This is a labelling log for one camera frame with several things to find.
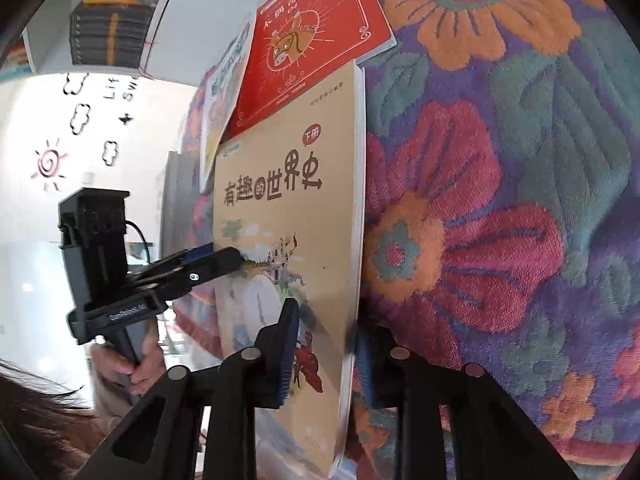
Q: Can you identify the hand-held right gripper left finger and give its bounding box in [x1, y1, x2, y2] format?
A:
[90, 297, 303, 480]

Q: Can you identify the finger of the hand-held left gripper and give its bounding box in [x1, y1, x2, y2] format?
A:
[150, 246, 247, 302]
[131, 242, 217, 286]

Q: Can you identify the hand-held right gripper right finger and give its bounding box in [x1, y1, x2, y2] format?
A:
[350, 322, 588, 480]

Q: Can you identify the tan landscape cover book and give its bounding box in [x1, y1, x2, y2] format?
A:
[212, 59, 367, 478]

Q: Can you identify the white cartoon comic book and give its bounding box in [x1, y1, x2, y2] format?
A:
[200, 12, 258, 193]

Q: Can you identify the red book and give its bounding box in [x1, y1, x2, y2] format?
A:
[227, 0, 397, 138]

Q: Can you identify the person's left hand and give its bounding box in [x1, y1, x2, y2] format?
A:
[90, 331, 167, 405]

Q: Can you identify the person's dark hair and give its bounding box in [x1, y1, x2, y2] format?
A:
[0, 360, 108, 480]

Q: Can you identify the row of black hardcover volumes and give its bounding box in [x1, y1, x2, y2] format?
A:
[69, 2, 156, 68]

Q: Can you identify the floral blanket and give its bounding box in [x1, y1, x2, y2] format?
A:
[175, 0, 640, 480]

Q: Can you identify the white bookshelf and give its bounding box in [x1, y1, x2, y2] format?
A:
[22, 0, 261, 86]

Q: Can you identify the black cable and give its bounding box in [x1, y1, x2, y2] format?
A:
[124, 220, 153, 263]

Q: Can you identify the red sun wall decal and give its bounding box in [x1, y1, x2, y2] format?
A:
[30, 139, 68, 192]

